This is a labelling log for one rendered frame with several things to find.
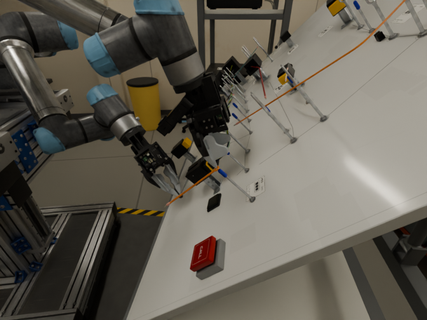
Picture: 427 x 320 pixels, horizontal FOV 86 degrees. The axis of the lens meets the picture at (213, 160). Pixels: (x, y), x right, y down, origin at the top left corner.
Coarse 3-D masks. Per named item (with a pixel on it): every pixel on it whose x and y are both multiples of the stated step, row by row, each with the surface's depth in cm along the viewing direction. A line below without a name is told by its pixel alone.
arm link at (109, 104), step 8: (96, 88) 59; (104, 88) 60; (112, 88) 63; (88, 96) 60; (96, 96) 59; (104, 96) 59; (112, 96) 60; (96, 104) 60; (104, 104) 59; (112, 104) 60; (120, 104) 61; (96, 112) 62; (104, 112) 60; (112, 112) 59; (120, 112) 60; (128, 112) 61; (104, 120) 61; (112, 120) 60
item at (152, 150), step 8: (136, 128) 59; (128, 136) 58; (136, 136) 63; (128, 144) 64; (136, 144) 60; (144, 144) 61; (152, 144) 59; (144, 152) 60; (152, 152) 59; (160, 152) 61; (136, 160) 58; (144, 160) 59; (152, 160) 60; (160, 160) 59; (144, 168) 63; (152, 168) 60
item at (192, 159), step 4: (180, 140) 93; (176, 144) 95; (180, 144) 90; (176, 148) 91; (180, 148) 91; (184, 148) 91; (188, 148) 92; (172, 152) 92; (176, 152) 92; (180, 152) 92; (184, 152) 92; (188, 152) 95; (172, 156) 96; (176, 156) 93; (180, 156) 93; (184, 156) 94; (188, 156) 94; (192, 156) 96; (196, 156) 97; (192, 160) 95
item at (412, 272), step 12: (384, 240) 55; (396, 240) 55; (384, 252) 54; (396, 252) 52; (408, 252) 48; (420, 252) 47; (396, 264) 50; (408, 264) 49; (396, 276) 50; (408, 276) 47; (420, 276) 47; (408, 288) 47; (420, 288) 45; (408, 300) 46; (420, 300) 44; (420, 312) 43
